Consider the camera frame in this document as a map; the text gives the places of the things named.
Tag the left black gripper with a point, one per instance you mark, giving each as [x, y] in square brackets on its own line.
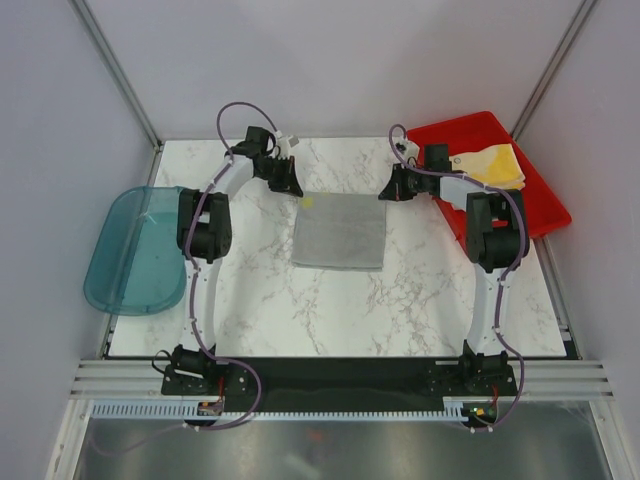
[288, 181]

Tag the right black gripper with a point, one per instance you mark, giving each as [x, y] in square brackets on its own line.
[395, 190]

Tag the grey green towel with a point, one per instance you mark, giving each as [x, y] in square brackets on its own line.
[337, 231]

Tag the yellow towel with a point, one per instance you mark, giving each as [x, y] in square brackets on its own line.
[495, 165]

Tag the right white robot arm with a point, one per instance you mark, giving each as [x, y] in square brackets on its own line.
[496, 241]

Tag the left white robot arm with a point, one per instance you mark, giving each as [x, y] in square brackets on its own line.
[204, 228]

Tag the red plastic tray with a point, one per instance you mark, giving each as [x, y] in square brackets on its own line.
[474, 132]

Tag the teal plastic basket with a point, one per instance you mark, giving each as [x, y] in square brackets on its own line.
[137, 269]

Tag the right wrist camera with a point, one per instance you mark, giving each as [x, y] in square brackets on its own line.
[407, 150]

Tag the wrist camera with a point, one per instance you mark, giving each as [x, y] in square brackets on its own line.
[407, 150]
[284, 145]

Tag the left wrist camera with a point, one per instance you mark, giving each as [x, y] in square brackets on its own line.
[284, 145]

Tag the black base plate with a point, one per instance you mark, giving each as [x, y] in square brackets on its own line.
[334, 383]

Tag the grey slotted cable duct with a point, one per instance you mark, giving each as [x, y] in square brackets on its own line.
[192, 410]

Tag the left aluminium frame post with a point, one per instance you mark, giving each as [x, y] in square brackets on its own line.
[113, 66]

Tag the aluminium frame post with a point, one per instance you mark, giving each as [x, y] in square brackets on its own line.
[565, 45]
[113, 66]

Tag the right aluminium frame post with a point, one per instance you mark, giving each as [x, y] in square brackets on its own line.
[565, 45]

